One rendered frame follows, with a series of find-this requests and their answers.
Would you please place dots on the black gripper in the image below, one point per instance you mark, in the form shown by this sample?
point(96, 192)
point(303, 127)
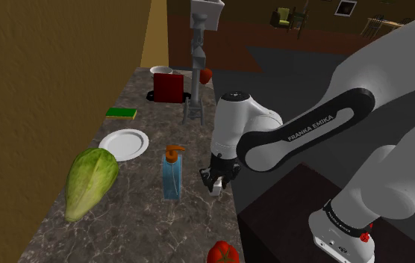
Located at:
point(224, 164)

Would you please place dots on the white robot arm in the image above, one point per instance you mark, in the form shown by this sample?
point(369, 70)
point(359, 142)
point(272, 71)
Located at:
point(393, 65)

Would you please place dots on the small white block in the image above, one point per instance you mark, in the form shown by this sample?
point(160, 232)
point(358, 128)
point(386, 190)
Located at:
point(216, 189)

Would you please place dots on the blue soap dispenser orange pump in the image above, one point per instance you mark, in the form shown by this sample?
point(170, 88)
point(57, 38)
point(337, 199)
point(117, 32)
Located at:
point(172, 178)

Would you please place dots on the red tomato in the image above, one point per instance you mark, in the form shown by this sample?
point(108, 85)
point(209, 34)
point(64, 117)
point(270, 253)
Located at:
point(223, 253)

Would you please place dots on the dark robot stand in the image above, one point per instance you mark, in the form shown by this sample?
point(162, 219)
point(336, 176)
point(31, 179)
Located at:
point(284, 218)

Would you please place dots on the white plate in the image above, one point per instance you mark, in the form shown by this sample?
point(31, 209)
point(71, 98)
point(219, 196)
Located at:
point(124, 144)

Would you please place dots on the dark red toaster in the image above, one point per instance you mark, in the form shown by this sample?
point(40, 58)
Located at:
point(168, 88)

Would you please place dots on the red bell pepper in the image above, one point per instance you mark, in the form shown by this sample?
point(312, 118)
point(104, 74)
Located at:
point(205, 75)

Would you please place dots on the green and yellow sponge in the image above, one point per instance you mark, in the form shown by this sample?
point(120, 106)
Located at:
point(121, 113)

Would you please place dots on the white bowl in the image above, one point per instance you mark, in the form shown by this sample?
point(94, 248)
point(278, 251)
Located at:
point(161, 69)

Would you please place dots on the green lettuce head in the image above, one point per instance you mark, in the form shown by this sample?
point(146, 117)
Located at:
point(89, 182)

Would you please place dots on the green armchair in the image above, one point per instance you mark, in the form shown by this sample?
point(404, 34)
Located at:
point(281, 18)

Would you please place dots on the dark wooden chair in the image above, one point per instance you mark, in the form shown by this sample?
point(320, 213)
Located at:
point(299, 20)

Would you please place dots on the wooden table with chairs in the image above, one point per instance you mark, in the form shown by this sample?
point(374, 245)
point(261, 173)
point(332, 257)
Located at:
point(378, 25)

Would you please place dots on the framed wall picture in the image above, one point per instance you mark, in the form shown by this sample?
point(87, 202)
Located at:
point(345, 7)

